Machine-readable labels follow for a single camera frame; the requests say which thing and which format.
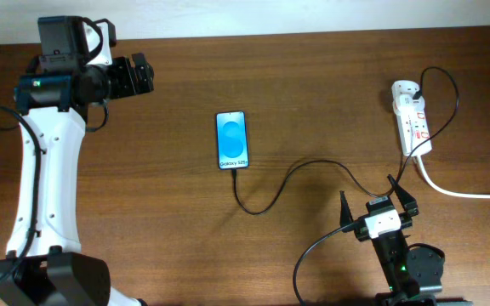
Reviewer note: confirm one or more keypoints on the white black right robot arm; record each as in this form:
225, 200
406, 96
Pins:
413, 272

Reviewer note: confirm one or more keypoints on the white charger adapter plug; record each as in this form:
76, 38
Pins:
405, 103

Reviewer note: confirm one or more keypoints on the blue Samsung smartphone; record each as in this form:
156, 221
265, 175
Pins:
232, 140

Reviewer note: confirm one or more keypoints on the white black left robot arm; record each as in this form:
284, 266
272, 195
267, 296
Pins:
44, 263

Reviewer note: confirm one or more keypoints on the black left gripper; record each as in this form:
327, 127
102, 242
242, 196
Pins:
127, 84

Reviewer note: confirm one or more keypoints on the white power strip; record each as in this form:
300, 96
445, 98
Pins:
413, 128

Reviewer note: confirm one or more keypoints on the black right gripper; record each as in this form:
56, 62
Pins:
361, 229

